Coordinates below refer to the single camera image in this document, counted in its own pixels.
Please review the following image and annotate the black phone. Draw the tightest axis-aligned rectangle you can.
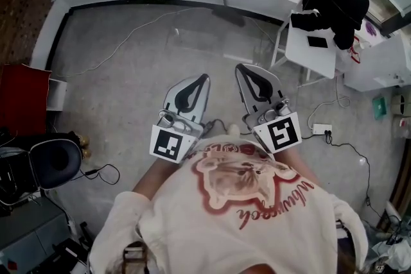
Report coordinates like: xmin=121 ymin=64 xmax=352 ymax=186
xmin=306 ymin=35 xmax=329 ymax=49

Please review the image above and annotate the black power cable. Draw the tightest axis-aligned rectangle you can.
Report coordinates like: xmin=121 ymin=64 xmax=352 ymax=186
xmin=301 ymin=130 xmax=403 ymax=226

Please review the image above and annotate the green box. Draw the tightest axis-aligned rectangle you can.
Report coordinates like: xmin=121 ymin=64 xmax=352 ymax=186
xmin=371 ymin=95 xmax=390 ymax=121

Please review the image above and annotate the person's left forearm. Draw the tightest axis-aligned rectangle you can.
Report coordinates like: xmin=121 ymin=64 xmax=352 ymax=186
xmin=132 ymin=156 xmax=181 ymax=203

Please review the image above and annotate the white power strip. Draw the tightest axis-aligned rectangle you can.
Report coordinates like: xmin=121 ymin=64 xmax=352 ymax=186
xmin=312 ymin=123 xmax=333 ymax=137

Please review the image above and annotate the small white table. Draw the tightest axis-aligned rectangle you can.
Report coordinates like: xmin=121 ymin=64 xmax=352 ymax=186
xmin=269 ymin=0 xmax=338 ymax=81

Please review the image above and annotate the black padded chair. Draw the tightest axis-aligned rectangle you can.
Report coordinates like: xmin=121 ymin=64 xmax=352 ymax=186
xmin=28 ymin=137 xmax=83 ymax=191

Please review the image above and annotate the strap with buckle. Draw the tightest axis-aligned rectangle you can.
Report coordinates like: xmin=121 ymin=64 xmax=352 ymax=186
xmin=123 ymin=241 xmax=149 ymax=274

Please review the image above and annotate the red board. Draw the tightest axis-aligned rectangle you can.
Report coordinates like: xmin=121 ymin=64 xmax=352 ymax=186
xmin=0 ymin=63 xmax=53 ymax=139

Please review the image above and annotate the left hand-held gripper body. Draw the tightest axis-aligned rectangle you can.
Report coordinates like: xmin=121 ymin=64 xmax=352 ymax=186
xmin=150 ymin=108 xmax=206 ymax=165

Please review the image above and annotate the grey cabinet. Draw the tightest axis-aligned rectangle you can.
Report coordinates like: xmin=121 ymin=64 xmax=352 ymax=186
xmin=0 ymin=198 xmax=72 ymax=268

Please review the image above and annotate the purple plastic item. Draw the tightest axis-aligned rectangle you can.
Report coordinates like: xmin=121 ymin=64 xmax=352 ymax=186
xmin=363 ymin=20 xmax=379 ymax=39

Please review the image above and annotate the thin black cable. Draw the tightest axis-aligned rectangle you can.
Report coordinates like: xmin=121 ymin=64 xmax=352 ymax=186
xmin=71 ymin=163 xmax=121 ymax=186

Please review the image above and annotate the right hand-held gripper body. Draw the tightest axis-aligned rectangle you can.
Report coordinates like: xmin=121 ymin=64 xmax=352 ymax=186
xmin=243 ymin=98 xmax=302 ymax=155

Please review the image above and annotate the black jacket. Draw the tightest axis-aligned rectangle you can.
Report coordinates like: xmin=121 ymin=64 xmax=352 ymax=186
xmin=290 ymin=0 xmax=371 ymax=51

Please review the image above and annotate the white bag with red print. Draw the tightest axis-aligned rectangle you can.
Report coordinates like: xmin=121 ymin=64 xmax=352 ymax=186
xmin=349 ymin=36 xmax=367 ymax=64

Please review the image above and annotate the cream printed t-shirt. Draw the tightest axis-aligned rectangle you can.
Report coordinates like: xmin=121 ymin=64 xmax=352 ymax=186
xmin=87 ymin=133 xmax=369 ymax=274

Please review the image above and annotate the person's right forearm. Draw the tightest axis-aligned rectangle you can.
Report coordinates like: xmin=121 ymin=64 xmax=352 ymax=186
xmin=272 ymin=146 xmax=319 ymax=184

